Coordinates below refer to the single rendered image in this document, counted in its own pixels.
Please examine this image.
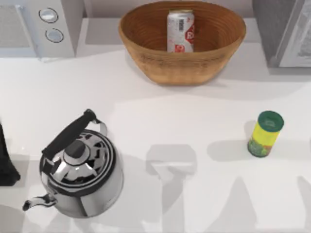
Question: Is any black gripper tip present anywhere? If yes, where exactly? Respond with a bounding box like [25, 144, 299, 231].
[0, 122, 21, 187]

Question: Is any yellow and green can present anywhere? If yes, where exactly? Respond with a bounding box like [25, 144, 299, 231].
[247, 110, 284, 158]

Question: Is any red and white can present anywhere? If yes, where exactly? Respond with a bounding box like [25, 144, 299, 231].
[166, 9, 196, 53]

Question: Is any pale microwave oven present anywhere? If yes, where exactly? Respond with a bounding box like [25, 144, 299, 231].
[0, 0, 86, 64]

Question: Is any round microwave knob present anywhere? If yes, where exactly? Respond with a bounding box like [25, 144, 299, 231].
[45, 28, 65, 44]
[38, 7, 59, 24]

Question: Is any brown wooden basket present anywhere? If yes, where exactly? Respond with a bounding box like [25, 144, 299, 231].
[118, 1, 247, 86]

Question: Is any shiny steel kettle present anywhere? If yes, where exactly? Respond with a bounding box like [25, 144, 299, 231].
[22, 108, 125, 218]

